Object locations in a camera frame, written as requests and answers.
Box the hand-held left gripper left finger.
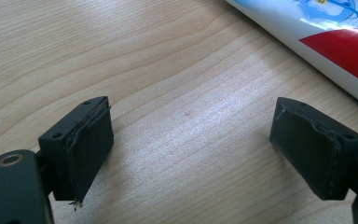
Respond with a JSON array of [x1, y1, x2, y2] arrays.
[[37, 95, 115, 208]]

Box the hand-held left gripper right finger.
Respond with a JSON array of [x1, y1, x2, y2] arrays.
[[268, 96, 358, 202]]

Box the white red blue toothpaste tube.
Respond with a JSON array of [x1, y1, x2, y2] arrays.
[[225, 0, 358, 113]]

